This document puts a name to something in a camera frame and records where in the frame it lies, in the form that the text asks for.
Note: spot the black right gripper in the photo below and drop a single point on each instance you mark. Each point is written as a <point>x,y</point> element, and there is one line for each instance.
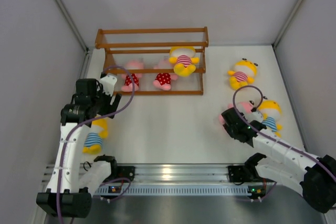
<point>229,129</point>

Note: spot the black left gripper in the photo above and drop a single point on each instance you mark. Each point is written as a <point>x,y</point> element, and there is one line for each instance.
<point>108,108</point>

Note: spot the pink plush toy red dress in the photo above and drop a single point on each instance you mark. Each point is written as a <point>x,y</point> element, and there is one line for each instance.
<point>245,107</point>

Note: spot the pink plush toy polka dress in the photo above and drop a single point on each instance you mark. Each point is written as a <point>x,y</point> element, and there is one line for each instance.
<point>163,80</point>

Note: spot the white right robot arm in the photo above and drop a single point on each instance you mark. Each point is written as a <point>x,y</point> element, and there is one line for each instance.
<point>311,176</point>

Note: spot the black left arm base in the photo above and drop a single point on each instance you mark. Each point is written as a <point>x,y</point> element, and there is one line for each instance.
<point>125,172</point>

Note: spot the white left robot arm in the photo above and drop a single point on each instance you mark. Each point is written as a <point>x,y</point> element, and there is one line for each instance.
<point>68,195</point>

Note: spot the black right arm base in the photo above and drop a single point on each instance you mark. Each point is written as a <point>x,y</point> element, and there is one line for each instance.
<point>240,174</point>

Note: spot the pink plush toy on shelf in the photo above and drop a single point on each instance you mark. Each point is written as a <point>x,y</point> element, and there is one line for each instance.
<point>134,81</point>

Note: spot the brown wooden two-tier shelf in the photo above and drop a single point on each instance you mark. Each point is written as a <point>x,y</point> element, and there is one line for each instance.
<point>150,46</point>

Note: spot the yellow plush toy on shelf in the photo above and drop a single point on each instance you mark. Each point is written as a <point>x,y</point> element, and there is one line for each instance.
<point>183,60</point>

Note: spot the yellow plush toy blue stripes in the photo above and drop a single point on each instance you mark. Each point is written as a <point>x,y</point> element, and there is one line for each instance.
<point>271,112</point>

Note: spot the yellow plush blue stripes left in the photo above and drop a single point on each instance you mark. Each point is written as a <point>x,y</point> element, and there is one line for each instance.
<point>94,140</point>

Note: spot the yellow plush toy pink stripes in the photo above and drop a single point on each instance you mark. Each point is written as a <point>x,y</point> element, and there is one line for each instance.
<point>242,74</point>

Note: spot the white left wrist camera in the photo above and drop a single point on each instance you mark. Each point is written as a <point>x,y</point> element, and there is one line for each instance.
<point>108,82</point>

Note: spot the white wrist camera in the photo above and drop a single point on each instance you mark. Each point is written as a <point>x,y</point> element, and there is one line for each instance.
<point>108,82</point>
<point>254,115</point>

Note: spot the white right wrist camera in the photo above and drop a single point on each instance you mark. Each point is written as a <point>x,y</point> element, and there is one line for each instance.
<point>254,115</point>

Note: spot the aluminium mounting rail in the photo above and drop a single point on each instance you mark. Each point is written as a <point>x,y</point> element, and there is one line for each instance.
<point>154,173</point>

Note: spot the grey slotted cable duct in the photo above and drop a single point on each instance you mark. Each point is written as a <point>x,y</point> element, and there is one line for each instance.
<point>178,190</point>

